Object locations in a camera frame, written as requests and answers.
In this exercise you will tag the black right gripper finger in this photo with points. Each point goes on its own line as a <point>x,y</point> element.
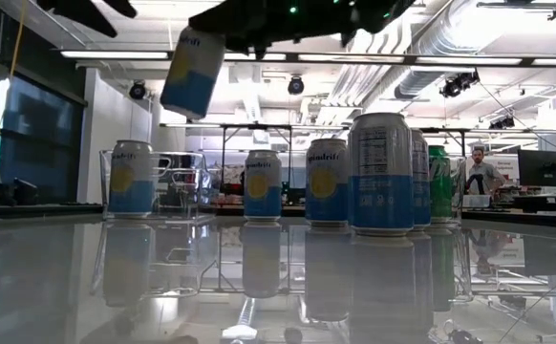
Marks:
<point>230,19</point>
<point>249,44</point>

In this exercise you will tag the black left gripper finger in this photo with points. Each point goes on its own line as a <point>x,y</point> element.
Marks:
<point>82,12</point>
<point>122,7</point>

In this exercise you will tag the white blue Spindrift can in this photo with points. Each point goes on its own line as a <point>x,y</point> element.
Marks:
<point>263,200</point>
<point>192,91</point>
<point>420,191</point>
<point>132,200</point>
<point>327,200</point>
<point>378,200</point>

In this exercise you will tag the green Sprite can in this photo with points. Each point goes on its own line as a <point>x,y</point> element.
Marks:
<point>440,191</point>

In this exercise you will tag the black round spotlight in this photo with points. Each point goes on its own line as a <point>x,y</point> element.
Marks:
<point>295,85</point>
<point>137,91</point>

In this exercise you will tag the long ceiling light bar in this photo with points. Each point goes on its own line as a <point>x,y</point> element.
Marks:
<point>450,59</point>

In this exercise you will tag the black track spotlights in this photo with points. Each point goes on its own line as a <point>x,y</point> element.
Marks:
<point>502,122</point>
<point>459,83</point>

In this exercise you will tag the black ceiling track fixture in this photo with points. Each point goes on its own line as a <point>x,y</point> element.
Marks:
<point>517,5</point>

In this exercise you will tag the person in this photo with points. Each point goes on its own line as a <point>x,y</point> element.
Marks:
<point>485,174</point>

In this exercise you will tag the black computer monitor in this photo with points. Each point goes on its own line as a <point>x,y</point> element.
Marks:
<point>543,167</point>

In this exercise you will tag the silver ventilation duct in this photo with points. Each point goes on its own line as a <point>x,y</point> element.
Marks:
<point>416,83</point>

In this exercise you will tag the black metal table frame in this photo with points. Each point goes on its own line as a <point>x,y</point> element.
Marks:
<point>44,210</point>

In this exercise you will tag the white wall sign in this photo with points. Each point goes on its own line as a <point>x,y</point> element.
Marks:
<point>509,165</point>

